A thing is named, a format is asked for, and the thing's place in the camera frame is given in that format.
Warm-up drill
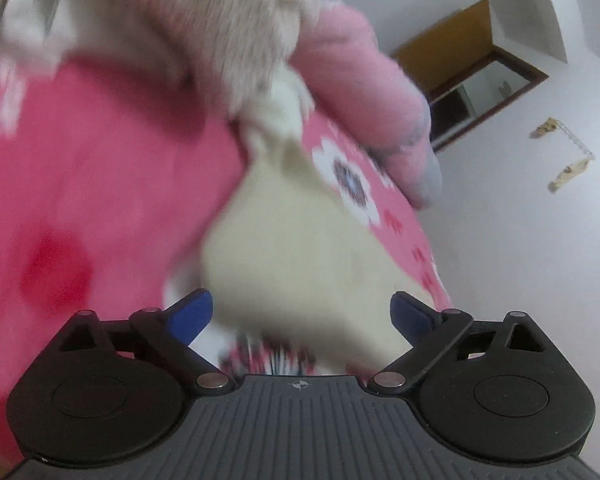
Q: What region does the light grey cloth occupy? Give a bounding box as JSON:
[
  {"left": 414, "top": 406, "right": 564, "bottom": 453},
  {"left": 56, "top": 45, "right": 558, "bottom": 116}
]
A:
[{"left": 0, "top": 0, "right": 79, "bottom": 77}]

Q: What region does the dark door frame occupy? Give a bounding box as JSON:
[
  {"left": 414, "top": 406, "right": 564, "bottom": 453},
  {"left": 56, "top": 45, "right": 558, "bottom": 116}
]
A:
[{"left": 424, "top": 45, "right": 551, "bottom": 154}]

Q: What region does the pink floral blanket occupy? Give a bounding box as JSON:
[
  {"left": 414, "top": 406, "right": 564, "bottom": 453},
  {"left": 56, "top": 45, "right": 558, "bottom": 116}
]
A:
[{"left": 0, "top": 55, "right": 454, "bottom": 467}]

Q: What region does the wooden door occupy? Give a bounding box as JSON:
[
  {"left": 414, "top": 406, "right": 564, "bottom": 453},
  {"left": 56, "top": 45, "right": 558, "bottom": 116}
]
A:
[{"left": 391, "top": 0, "right": 494, "bottom": 95}]

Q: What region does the beige ribbed knit sweater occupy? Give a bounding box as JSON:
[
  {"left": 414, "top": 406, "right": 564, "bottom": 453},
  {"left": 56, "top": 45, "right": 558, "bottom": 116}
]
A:
[{"left": 77, "top": 0, "right": 329, "bottom": 122}]

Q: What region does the cream sweatshirt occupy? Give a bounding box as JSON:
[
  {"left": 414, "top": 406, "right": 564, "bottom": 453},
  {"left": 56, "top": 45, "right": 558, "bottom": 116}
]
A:
[{"left": 200, "top": 132, "right": 442, "bottom": 377}]

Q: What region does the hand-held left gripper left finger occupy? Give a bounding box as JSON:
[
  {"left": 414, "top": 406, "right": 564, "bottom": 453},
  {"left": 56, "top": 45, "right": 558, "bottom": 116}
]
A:
[{"left": 45, "top": 288, "right": 214, "bottom": 395}]

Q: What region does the pink and grey quilt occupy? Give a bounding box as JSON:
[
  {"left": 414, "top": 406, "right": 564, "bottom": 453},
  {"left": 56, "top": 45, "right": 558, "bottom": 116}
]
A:
[{"left": 289, "top": 0, "right": 444, "bottom": 209}]

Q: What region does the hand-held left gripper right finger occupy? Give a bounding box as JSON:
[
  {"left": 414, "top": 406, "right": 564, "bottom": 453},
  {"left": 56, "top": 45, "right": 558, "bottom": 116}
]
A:
[{"left": 369, "top": 291, "right": 556, "bottom": 395}]

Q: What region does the white fluffy garment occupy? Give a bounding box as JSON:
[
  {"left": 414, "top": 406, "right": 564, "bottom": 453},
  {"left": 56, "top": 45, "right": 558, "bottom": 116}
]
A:
[{"left": 239, "top": 66, "right": 317, "bottom": 138}]

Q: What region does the thin wall strip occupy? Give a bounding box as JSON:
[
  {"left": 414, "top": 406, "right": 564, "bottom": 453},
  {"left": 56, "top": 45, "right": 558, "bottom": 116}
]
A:
[{"left": 555, "top": 120, "right": 594, "bottom": 160}]

